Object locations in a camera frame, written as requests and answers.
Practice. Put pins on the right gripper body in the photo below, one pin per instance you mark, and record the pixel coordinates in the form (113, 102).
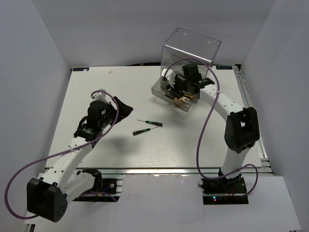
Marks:
(181, 87)

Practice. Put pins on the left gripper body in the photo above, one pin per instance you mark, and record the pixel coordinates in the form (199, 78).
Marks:
(110, 115)

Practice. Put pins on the orange black cutting pliers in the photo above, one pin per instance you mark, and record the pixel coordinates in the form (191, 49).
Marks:
(185, 98)

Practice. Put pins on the clear plastic drawer organizer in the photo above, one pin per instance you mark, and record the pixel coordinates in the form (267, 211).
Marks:
(186, 57)

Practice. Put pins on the green black screwdriver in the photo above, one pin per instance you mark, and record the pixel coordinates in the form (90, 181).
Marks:
(157, 124)
(138, 132)

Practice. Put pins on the yellow long nose pliers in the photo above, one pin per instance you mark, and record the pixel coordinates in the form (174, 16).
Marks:
(171, 94)

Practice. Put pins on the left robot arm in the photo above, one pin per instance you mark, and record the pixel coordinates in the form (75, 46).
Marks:
(49, 195)

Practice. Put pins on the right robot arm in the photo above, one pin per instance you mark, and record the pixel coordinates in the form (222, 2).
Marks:
(224, 106)

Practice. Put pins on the blue label sticker right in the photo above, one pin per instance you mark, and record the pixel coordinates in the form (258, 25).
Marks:
(221, 67)

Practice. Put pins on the blue label sticker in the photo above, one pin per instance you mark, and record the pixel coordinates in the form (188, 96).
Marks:
(221, 67)
(80, 69)

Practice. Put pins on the blue label sticker left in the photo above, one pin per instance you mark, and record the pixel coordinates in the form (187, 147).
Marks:
(80, 69)

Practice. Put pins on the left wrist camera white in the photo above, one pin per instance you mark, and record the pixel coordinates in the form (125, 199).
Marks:
(99, 95)

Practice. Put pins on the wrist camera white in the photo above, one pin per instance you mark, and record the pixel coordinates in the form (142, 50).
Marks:
(168, 76)
(99, 95)

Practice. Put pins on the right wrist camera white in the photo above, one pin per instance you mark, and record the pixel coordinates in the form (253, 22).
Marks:
(168, 76)

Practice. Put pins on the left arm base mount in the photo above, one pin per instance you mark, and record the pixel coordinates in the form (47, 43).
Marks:
(109, 191)

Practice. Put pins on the aluminium table front rail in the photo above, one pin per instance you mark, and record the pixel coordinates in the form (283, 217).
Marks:
(206, 171)

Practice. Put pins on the aluminium table rail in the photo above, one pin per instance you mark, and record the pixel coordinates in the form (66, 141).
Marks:
(206, 171)
(244, 127)

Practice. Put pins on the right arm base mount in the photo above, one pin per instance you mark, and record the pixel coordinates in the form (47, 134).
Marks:
(216, 192)

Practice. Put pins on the aluminium table right rail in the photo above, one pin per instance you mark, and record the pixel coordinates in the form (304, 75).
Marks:
(244, 127)

